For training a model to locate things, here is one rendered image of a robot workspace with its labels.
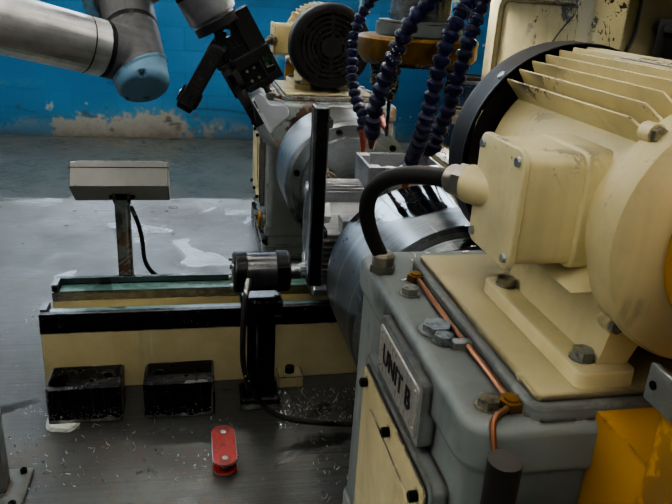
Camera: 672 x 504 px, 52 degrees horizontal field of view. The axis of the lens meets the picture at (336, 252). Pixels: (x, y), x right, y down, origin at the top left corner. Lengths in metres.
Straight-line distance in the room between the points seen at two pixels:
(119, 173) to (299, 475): 0.64
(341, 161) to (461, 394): 0.90
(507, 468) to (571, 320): 0.14
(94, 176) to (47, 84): 5.50
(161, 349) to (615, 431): 0.79
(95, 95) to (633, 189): 6.42
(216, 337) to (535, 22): 0.69
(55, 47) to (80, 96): 5.78
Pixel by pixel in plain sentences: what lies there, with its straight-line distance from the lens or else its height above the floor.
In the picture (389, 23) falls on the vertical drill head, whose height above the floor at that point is 1.35.
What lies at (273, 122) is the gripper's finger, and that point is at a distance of 1.09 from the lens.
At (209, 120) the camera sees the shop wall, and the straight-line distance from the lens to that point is 6.66.
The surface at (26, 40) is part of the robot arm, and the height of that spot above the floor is 1.31.
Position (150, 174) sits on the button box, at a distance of 1.28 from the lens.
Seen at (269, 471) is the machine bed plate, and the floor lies 0.80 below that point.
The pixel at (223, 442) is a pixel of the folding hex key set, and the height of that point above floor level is 0.82.
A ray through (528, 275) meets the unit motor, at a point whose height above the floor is 1.20.
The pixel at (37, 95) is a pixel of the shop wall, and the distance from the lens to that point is 6.80.
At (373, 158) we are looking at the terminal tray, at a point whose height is 1.14.
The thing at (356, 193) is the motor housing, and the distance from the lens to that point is 1.06.
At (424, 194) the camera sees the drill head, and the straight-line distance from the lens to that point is 0.85.
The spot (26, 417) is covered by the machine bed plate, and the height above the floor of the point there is 0.80.
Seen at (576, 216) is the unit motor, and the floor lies 1.28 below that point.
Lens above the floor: 1.39
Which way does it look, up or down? 21 degrees down
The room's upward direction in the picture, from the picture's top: 3 degrees clockwise
